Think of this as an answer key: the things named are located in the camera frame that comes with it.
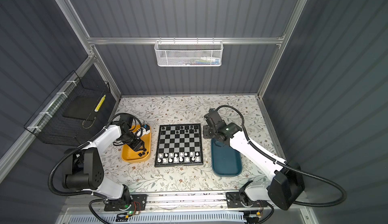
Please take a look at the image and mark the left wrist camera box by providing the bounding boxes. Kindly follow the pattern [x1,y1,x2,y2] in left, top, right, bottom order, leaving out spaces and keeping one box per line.
[137,124,151,138]

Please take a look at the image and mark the markers in white basket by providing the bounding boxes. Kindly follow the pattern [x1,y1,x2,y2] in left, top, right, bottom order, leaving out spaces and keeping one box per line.
[181,56,221,66]

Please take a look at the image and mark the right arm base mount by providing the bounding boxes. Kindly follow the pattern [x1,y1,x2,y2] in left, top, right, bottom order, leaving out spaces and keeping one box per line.
[225,192,268,208]

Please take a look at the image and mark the right black corrugated cable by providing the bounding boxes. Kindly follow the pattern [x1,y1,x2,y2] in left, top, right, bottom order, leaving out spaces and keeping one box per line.
[216,104,348,208]

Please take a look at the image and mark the yellow plastic tray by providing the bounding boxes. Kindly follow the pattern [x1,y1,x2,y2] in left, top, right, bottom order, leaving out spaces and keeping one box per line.
[121,124,152,163]

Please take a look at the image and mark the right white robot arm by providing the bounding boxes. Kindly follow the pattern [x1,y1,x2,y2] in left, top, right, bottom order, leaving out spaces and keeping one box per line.
[204,105,305,210]

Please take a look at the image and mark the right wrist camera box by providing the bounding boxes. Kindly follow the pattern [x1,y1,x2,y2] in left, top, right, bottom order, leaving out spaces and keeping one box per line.
[204,108,226,130]

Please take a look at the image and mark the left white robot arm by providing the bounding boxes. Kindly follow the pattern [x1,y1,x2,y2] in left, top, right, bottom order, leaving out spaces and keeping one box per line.
[62,113,150,204]

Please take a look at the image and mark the aluminium front rail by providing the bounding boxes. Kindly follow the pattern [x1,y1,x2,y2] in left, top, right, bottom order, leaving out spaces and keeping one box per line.
[60,190,304,216]

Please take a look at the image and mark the left black corrugated cable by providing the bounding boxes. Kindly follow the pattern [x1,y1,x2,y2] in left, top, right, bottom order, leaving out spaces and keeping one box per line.
[47,112,143,197]

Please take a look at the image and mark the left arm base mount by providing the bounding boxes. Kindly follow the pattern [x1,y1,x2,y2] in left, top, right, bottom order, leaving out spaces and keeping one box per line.
[104,194,148,212]

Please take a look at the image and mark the black white chess board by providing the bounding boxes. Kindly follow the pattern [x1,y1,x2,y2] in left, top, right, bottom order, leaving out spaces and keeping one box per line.
[155,124,204,167]

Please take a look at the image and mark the yellow marker pen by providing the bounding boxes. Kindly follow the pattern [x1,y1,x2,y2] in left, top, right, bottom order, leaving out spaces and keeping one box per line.
[94,95,106,113]

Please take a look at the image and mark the white wire mesh basket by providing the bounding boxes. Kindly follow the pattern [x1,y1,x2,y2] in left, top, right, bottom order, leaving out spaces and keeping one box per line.
[154,41,224,67]

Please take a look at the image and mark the black corrugated cable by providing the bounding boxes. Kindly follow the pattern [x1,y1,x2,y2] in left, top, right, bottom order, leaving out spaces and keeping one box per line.
[47,112,143,197]
[216,104,348,208]

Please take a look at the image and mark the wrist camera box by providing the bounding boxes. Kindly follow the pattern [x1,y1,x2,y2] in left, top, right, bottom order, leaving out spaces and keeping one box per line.
[137,124,151,138]
[204,108,226,130]

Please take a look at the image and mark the black wire mesh basket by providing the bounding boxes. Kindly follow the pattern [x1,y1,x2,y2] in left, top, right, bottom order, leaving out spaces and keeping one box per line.
[24,74,116,146]

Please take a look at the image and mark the black foam pad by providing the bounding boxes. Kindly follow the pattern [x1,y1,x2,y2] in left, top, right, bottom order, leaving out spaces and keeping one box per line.
[62,96,99,121]

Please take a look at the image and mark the teal plastic tray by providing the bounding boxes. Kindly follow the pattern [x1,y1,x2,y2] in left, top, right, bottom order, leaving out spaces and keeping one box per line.
[211,139,242,177]

